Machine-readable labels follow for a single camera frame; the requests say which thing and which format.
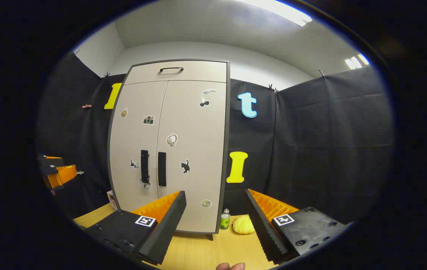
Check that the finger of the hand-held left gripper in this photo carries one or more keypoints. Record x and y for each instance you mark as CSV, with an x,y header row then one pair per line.
x,y
50,162
65,175

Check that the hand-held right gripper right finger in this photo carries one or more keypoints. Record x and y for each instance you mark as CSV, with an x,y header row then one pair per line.
x,y
264,228

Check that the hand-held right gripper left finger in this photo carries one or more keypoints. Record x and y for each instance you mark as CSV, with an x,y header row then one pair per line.
x,y
168,225

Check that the grey door with camera sticker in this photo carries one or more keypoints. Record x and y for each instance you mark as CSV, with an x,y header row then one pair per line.
x,y
134,131

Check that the grey double-door shoe cabinet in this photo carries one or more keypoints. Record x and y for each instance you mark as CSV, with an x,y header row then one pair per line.
x,y
228,150

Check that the grey door with headphones sticker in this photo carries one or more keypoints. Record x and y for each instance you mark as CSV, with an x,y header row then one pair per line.
x,y
194,123

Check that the yellow toy fruit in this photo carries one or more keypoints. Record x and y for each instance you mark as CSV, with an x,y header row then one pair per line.
x,y
242,225

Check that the small green label bottle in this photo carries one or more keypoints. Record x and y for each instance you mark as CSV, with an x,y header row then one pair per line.
x,y
225,221

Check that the white small box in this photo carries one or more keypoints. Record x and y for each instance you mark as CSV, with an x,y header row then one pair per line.
x,y
112,200

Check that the black backdrop cloth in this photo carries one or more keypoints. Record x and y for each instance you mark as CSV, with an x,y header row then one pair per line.
x,y
311,131

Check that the small ceiling light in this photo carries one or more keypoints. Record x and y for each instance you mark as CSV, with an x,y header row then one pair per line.
x,y
356,62

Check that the long ceiling light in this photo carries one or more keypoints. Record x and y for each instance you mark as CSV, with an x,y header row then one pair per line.
x,y
284,10

